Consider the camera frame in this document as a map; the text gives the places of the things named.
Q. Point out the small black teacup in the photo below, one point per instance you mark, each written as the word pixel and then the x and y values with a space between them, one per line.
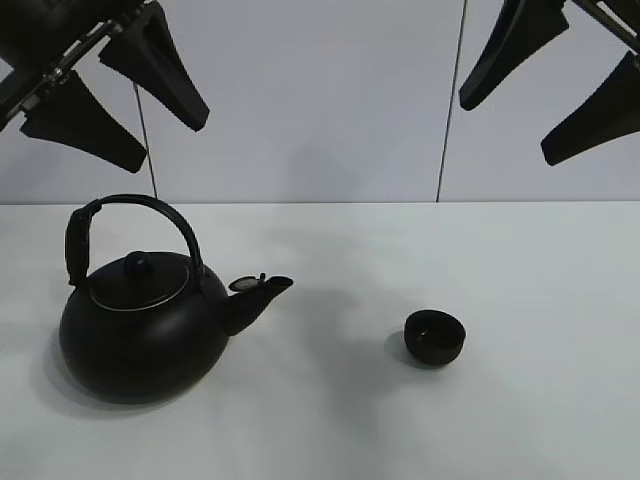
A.
pixel 433 337

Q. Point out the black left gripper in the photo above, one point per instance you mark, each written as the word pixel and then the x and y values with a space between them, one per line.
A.
pixel 40 37

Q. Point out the black round teapot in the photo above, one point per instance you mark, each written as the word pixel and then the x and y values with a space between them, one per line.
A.
pixel 149 325

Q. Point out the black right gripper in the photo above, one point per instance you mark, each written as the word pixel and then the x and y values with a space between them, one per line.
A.
pixel 525 26

